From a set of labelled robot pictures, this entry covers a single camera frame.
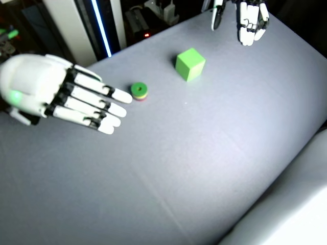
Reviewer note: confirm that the green tipped tool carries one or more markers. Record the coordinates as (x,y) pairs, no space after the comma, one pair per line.
(10,33)

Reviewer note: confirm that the white plug adapter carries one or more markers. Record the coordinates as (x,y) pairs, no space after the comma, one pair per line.
(170,12)

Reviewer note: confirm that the black device with red light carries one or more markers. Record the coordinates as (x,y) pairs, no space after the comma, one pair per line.
(141,28)

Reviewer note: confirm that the green foam cube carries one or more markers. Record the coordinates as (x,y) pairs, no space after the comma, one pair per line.
(190,65)

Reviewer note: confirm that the white tower with blue light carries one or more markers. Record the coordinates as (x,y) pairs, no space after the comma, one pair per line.
(71,28)

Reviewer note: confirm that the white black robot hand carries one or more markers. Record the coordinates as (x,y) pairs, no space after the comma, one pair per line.
(246,25)
(30,81)

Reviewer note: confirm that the grey table cloth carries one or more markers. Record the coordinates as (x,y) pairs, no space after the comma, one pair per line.
(163,153)

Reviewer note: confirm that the large white rounded cover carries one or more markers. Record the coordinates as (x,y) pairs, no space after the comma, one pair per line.
(288,201)

